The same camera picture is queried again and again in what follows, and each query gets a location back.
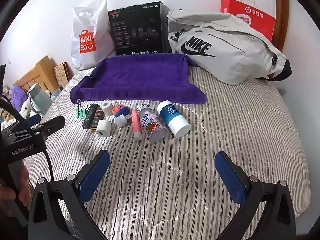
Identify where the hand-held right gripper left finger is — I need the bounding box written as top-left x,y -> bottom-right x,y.
27,150 -> 112,240

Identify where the wooden headboard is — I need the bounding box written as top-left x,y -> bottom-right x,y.
19,56 -> 62,93

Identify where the small orange blue jar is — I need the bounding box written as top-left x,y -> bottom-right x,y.
112,104 -> 129,118

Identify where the small brown label bottle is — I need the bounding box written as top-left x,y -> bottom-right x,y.
90,106 -> 105,132

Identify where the purple plush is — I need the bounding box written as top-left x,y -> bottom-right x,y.
10,85 -> 28,105

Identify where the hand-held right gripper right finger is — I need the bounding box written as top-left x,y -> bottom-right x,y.
214,151 -> 297,240

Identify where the red paper bag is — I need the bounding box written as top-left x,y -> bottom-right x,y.
220,0 -> 276,42

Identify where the clear candy bottle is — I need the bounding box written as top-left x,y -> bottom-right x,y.
136,104 -> 169,143

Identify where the pink tube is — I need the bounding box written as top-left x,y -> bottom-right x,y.
132,107 -> 143,142

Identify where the brown patterned book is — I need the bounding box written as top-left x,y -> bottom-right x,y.
54,62 -> 75,89

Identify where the striped bed sheet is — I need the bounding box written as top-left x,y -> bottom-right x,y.
22,64 -> 309,240

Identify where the white paper tag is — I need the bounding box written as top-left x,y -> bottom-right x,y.
96,119 -> 111,138

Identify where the purple towel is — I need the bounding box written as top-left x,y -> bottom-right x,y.
70,53 -> 207,105

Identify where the green binder clip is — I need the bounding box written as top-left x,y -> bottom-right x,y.
76,99 -> 93,119

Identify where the black headset box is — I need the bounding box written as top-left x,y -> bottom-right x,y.
108,1 -> 168,55

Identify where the grey sling bag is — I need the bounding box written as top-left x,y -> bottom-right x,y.
167,9 -> 292,85

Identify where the white plastic shopping bag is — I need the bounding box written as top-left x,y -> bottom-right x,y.
71,0 -> 117,70

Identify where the white tape roll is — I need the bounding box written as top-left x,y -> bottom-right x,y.
101,100 -> 113,117

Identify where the black tube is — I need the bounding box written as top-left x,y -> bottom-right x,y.
82,104 -> 98,129

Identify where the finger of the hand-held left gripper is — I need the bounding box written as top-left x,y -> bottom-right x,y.
34,116 -> 66,142
24,114 -> 41,128

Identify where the brown wooden frame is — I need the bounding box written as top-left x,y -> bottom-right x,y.
271,0 -> 290,52

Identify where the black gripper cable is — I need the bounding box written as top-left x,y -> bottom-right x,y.
0,97 -> 54,182

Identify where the person's left hand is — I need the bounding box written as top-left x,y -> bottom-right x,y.
0,166 -> 32,220

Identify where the mint green kettle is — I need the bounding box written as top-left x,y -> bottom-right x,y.
27,83 -> 53,113

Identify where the blue white bottle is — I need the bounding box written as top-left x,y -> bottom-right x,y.
157,100 -> 191,138

